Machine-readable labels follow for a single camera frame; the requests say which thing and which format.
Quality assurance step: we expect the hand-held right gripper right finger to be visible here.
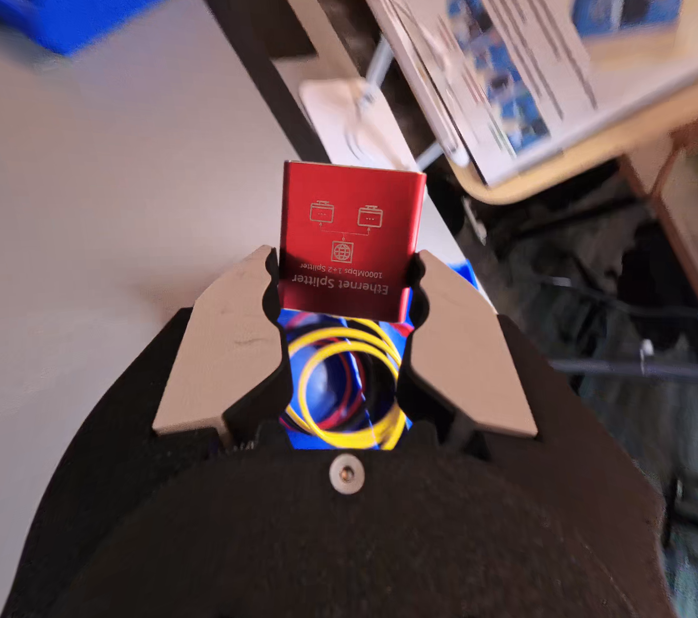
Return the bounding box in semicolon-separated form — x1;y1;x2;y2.
397;249;539;447

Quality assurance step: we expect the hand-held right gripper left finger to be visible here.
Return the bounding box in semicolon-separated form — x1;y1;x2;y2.
152;244;293;439

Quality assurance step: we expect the red ethernet cable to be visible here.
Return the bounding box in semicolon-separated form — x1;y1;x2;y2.
294;321;367;414

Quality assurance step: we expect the yellow ethernet cable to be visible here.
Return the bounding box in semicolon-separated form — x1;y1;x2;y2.
284;321;413;451

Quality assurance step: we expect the red ethernet splitter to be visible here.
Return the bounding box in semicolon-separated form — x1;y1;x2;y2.
278;161;427;323

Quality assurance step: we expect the white board stand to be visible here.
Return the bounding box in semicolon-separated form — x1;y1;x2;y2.
299;37;470;177

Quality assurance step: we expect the printed instruction board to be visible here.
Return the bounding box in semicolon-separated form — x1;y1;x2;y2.
352;0;698;204

